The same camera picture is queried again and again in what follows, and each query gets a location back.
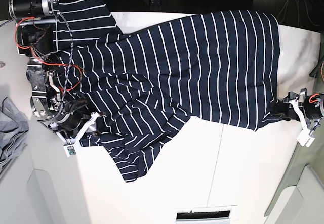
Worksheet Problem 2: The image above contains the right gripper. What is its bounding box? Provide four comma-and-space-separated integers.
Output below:
47, 111, 112, 145

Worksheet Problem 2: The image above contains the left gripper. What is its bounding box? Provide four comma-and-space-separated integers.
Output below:
270, 88, 323, 135

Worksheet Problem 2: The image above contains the navy white striped t-shirt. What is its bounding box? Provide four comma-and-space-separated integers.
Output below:
69, 10, 280, 182

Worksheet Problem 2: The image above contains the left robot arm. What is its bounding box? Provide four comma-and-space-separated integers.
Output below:
262, 58, 323, 137

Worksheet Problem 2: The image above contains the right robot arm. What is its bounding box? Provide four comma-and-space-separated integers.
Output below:
9, 0, 119, 146

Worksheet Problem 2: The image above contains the grey cloth pile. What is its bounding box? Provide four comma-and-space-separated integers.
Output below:
1, 97, 29, 171

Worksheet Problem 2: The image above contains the white floor vent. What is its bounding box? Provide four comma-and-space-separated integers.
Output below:
175, 205, 238, 223

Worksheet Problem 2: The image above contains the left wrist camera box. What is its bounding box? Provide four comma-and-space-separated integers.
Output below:
297, 129, 315, 147

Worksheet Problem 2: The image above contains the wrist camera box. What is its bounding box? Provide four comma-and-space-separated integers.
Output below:
63, 143, 82, 157
297, 129, 315, 147

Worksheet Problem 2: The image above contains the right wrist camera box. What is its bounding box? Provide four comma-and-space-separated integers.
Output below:
63, 143, 82, 157

